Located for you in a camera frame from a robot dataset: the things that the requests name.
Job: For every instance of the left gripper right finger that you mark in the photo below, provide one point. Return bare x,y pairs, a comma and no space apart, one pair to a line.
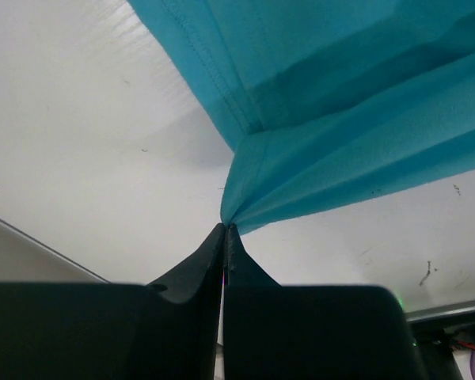
272,331

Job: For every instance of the light blue t-shirt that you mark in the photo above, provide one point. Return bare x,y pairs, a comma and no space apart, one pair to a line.
326,103

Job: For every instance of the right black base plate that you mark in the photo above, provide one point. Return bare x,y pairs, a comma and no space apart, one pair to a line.
445,339

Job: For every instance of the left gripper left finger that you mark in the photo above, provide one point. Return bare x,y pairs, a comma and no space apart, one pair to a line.
166,329

